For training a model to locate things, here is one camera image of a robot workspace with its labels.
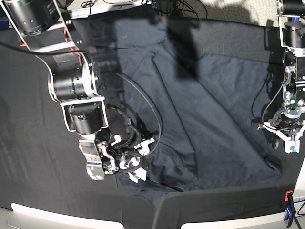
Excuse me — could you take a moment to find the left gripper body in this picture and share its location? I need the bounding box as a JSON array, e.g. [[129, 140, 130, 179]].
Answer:
[[257, 112, 305, 153]]

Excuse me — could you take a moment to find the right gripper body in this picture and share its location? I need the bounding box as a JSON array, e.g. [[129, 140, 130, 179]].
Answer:
[[104, 135, 155, 183]]

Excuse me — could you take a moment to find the dark grey t-shirt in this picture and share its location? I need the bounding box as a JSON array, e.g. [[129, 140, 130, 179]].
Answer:
[[88, 9, 284, 203]]

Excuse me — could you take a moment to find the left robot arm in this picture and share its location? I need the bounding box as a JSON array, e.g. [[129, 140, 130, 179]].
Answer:
[[258, 0, 305, 154]]

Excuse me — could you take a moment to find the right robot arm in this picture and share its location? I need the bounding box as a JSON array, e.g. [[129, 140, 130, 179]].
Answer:
[[0, 0, 154, 183]]

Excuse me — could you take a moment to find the red blue clamp near right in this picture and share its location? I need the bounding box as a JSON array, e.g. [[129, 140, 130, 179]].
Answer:
[[283, 190, 302, 229]]

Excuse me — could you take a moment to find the black table cloth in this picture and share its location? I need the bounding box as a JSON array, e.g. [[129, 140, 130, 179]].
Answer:
[[0, 17, 305, 229]]

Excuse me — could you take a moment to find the black cable bundle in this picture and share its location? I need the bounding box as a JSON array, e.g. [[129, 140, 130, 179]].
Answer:
[[141, 0, 208, 19]]

